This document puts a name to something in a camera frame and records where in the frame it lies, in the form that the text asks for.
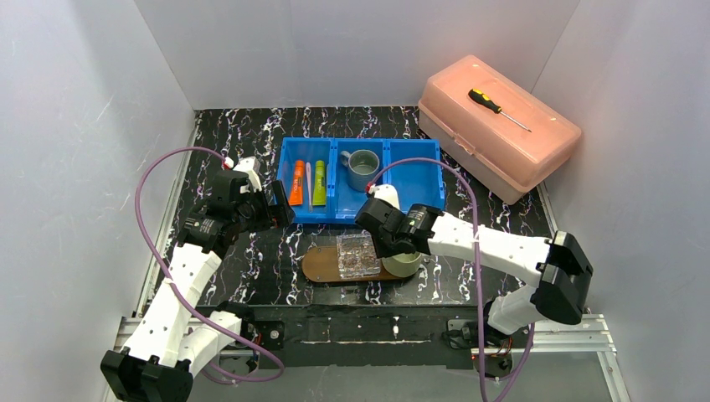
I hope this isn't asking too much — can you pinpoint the oval wooden tray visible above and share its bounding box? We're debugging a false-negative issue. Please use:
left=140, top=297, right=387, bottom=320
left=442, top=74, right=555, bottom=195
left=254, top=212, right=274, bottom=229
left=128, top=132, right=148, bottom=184
left=301, top=246, right=402, bottom=284

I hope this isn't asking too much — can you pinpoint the light green ceramic mug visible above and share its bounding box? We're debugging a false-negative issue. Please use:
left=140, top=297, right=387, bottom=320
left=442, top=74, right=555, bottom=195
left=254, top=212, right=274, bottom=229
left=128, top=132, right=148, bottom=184
left=381, top=252, right=422, bottom=278

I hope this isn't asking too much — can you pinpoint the grey-blue ceramic mug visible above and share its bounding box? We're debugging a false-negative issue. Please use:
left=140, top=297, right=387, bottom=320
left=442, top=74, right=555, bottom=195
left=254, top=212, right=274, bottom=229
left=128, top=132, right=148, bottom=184
left=339, top=149, right=380, bottom=192

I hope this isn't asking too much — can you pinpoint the yellow-green toothpaste tube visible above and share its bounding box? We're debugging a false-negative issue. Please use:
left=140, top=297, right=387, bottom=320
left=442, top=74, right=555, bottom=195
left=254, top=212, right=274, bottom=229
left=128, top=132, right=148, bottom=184
left=312, top=160, right=327, bottom=206

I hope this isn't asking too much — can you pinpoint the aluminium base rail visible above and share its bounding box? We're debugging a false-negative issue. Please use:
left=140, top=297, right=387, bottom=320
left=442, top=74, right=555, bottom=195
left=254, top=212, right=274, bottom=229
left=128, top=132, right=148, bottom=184
left=111, top=313, right=618, bottom=356

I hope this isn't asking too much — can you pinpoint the orange toothpaste tube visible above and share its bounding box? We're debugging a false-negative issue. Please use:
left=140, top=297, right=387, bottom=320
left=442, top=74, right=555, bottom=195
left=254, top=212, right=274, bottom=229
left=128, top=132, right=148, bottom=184
left=289, top=160, right=306, bottom=206

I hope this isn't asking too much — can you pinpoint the yellow black screwdriver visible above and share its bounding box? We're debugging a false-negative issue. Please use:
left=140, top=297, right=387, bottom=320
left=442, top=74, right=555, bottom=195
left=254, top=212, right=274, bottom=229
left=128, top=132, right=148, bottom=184
left=468, top=89, right=532, bottom=132

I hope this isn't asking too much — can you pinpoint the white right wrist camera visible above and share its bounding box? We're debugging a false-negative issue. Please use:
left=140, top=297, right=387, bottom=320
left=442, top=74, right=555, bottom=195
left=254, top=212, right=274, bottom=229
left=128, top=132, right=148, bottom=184
left=367, top=184, right=401, bottom=210

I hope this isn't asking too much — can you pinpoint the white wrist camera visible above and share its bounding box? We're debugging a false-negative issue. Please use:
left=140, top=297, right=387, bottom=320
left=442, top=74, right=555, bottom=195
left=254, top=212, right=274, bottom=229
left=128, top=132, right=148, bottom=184
left=367, top=184, right=401, bottom=210
left=232, top=157, right=263, bottom=192

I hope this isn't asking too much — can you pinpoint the pink plastic toolbox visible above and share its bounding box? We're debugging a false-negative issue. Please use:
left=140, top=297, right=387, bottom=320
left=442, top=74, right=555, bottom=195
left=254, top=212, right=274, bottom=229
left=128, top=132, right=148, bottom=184
left=418, top=55, right=582, bottom=204

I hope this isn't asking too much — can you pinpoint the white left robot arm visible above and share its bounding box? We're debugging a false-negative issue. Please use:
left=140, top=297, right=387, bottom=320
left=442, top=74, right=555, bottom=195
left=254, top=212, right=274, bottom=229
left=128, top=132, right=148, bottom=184
left=100, top=170, right=295, bottom=401

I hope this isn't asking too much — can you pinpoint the clear plastic toothbrush holder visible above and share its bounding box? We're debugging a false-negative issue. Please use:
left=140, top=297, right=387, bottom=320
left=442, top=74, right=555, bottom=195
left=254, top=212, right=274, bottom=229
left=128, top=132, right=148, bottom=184
left=337, top=234, right=382, bottom=281

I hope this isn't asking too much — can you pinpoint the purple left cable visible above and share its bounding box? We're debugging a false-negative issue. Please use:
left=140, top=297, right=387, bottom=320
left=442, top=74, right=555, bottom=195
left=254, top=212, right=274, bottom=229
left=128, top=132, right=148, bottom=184
left=134, top=146, right=286, bottom=385

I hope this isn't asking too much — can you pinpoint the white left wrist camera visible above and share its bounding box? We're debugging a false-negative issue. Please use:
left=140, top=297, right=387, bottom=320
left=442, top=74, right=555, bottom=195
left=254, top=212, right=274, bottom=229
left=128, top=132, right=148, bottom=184
left=232, top=157, right=263, bottom=192

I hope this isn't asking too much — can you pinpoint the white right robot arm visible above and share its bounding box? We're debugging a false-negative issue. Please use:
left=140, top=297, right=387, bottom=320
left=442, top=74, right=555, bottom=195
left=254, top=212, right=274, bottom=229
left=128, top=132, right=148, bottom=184
left=355, top=198, right=594, bottom=336

